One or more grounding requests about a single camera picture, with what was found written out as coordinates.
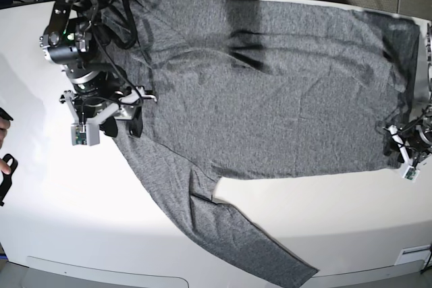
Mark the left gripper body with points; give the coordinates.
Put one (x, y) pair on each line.
(414, 142)

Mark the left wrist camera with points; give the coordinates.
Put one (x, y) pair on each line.
(409, 173)

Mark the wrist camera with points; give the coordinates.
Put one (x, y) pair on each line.
(409, 173)
(85, 134)

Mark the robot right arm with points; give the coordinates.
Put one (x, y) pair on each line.
(76, 38)

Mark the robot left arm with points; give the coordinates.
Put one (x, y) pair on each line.
(425, 115)

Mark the grey long-sleeve T-shirt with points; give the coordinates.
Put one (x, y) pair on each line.
(260, 90)

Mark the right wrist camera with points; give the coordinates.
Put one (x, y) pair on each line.
(85, 134)

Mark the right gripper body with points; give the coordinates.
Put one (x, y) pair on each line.
(100, 94)

